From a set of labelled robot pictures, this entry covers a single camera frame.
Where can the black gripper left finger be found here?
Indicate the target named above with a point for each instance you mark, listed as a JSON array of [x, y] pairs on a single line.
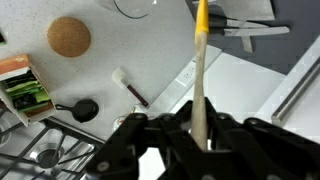
[[133, 150]]

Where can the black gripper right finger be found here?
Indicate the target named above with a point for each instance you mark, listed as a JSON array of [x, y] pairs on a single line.
[[266, 150]]

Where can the wide white cabinet door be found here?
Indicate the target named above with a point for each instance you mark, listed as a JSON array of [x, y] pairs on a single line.
[[293, 96]]

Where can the small black cast-iron skillet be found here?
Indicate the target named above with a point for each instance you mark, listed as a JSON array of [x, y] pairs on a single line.
[[85, 110]]

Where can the stainless gas stove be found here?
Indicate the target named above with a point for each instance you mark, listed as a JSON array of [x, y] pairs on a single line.
[[50, 156]]

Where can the round cork trivet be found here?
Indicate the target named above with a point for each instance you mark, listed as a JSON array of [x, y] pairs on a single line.
[[69, 36]]

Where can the clear glass pitcher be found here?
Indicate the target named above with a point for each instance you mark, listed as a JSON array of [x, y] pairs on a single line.
[[133, 8]]

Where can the orange tea box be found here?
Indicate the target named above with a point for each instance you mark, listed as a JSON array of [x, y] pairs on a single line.
[[16, 66]]

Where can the white wall outlet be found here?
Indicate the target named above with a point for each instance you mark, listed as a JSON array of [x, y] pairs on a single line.
[[186, 74]]

